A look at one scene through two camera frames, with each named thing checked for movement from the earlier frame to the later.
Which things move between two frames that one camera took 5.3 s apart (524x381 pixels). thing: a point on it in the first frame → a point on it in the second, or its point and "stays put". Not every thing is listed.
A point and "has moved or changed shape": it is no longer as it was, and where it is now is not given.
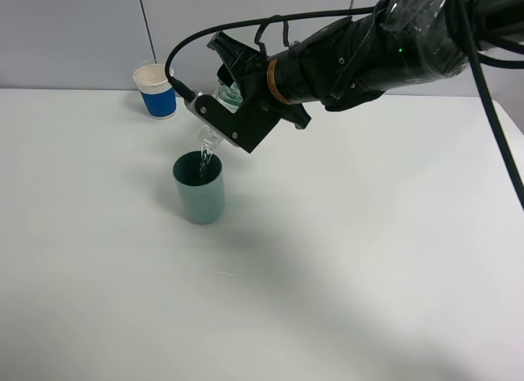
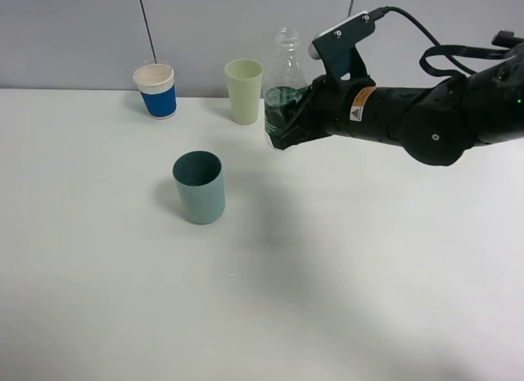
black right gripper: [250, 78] → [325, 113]
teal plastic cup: [200, 176] stays put
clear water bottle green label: [230, 97] has moved or changed shape
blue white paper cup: [159, 93] stays put
